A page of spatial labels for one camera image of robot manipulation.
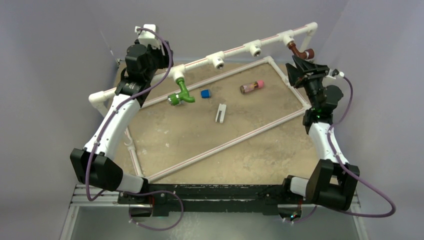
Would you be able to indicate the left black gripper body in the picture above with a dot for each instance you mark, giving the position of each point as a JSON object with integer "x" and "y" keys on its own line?
{"x": 157, "y": 60}

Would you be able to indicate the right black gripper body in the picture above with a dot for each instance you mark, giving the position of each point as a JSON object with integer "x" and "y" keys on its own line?
{"x": 312, "y": 84}

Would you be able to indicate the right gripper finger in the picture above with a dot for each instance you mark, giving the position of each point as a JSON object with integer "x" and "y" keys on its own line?
{"x": 305, "y": 66}
{"x": 295, "y": 75}

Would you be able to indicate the brown faucet with blue cap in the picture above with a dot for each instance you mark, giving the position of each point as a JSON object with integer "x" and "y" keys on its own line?
{"x": 307, "y": 54}

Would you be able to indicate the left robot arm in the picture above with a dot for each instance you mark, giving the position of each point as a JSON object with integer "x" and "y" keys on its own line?
{"x": 93, "y": 164}

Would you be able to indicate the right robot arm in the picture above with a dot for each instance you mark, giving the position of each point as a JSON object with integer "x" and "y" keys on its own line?
{"x": 332, "y": 184}

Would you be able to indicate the pink capped clip jar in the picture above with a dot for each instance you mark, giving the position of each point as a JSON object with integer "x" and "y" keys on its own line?
{"x": 252, "y": 86}

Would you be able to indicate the green plastic faucet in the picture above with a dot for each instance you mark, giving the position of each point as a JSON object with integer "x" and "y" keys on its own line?
{"x": 182, "y": 96}

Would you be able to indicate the blue paperclip box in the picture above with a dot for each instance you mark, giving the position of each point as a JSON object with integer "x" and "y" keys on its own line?
{"x": 205, "y": 94}

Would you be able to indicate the white staple box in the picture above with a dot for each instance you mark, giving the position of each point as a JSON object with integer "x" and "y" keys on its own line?
{"x": 220, "y": 115}

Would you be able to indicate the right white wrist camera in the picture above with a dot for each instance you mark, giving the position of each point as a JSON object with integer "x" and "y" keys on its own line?
{"x": 333, "y": 74}

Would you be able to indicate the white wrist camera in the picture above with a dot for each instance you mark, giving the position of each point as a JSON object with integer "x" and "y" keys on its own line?
{"x": 146, "y": 37}
{"x": 333, "y": 74}

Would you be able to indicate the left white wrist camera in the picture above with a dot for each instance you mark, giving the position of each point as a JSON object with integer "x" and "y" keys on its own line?
{"x": 146, "y": 37}

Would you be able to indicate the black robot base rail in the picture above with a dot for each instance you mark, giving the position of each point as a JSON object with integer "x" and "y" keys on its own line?
{"x": 266, "y": 199}

